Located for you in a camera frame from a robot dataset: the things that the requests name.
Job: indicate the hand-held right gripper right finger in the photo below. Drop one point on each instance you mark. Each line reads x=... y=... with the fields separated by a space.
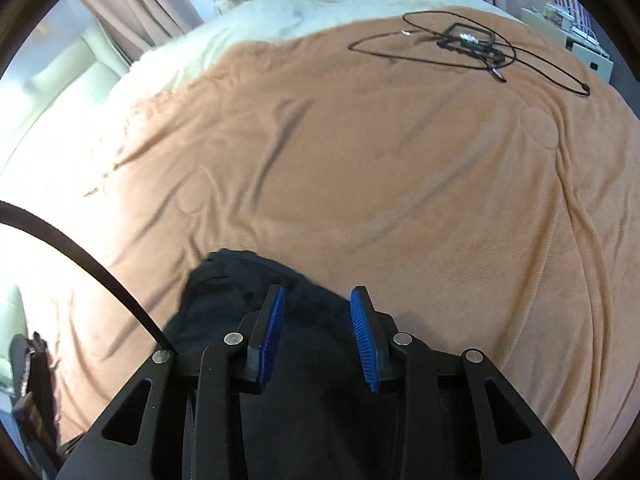
x=362 y=340

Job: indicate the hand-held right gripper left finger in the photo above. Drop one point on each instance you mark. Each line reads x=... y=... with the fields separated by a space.
x=272 y=332

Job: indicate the black pants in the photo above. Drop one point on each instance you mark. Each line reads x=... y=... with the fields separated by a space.
x=320 y=405

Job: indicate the orange blanket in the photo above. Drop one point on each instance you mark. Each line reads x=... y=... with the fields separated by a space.
x=375 y=185

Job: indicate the black bag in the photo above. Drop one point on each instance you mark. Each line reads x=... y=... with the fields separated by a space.
x=40 y=395

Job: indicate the cream bedspread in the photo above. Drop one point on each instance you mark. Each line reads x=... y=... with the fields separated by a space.
x=250 y=15

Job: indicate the cream armchair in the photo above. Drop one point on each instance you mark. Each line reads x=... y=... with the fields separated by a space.
x=100 y=45

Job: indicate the white drawer nightstand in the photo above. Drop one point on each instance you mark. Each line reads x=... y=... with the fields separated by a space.
x=595 y=62

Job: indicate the clear plastic organizer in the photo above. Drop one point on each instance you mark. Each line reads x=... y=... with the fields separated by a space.
x=570 y=5

